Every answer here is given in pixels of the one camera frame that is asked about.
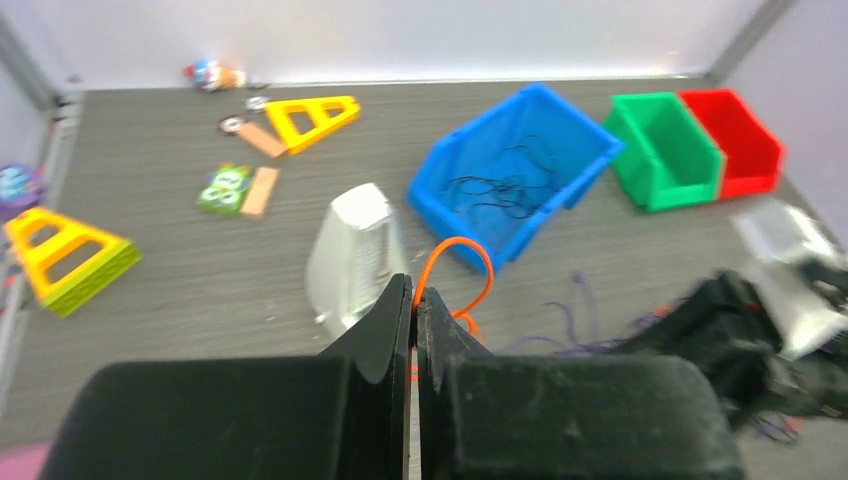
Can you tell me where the green toy block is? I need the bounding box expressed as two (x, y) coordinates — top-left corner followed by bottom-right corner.
(196, 162), (253, 215)

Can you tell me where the red plastic bin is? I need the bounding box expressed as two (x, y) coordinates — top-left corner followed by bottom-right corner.
(678, 88), (785, 200)

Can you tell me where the wooden block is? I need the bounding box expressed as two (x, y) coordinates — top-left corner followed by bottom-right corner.
(240, 167), (280, 219)

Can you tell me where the tan strip with ring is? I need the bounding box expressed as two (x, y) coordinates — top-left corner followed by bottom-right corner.
(218, 115), (287, 159)

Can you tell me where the blue plastic bin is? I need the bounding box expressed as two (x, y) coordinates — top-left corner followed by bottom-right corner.
(407, 83), (624, 272)

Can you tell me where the purple round toy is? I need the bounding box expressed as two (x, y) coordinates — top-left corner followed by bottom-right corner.
(1, 164), (45, 222)

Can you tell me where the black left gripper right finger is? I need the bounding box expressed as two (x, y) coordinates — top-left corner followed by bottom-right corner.
(416, 288), (746, 479)

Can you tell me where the yellow triangle toy far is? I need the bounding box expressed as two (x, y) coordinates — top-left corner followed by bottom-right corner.
(265, 95), (361, 155)

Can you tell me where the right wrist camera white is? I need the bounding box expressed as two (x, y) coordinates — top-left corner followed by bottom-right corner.
(731, 198), (847, 360)

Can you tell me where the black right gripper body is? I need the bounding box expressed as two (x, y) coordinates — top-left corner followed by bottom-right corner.
(616, 270), (847, 431)

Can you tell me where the yellow triangle toy near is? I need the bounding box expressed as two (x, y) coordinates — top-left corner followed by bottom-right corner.
(3, 207), (141, 318)

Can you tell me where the green plastic bin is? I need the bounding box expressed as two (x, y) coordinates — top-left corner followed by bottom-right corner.
(604, 92), (726, 212)

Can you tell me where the orange cable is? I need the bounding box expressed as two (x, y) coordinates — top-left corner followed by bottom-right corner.
(409, 236), (496, 382)

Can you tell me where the purple cable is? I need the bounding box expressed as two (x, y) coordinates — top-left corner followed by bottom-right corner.
(496, 270), (803, 445)

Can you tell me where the yellow triangle toy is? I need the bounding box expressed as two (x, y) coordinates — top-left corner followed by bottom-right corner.
(3, 207), (141, 318)
(265, 95), (361, 155)

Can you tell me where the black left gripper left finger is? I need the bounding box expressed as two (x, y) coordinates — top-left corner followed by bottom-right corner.
(40, 274), (412, 479)

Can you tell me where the small figurine toy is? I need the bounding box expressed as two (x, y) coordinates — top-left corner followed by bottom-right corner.
(182, 60), (247, 92)

